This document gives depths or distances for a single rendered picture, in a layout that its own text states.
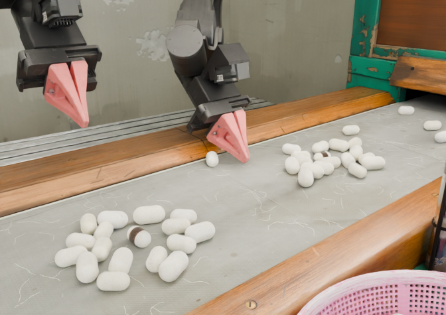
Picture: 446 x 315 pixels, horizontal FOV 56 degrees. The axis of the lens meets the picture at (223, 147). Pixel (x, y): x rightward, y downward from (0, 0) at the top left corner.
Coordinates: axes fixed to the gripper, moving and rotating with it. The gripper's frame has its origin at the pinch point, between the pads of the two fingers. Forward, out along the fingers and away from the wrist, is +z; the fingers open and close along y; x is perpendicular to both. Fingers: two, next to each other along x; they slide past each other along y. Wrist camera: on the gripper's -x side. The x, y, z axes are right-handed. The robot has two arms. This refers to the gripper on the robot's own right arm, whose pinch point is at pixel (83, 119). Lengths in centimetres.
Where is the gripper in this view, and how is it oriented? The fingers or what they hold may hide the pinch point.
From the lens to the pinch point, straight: 55.7
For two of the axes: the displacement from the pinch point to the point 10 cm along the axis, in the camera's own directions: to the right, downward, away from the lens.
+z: 4.7, 8.2, -3.3
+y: 7.8, -2.2, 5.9
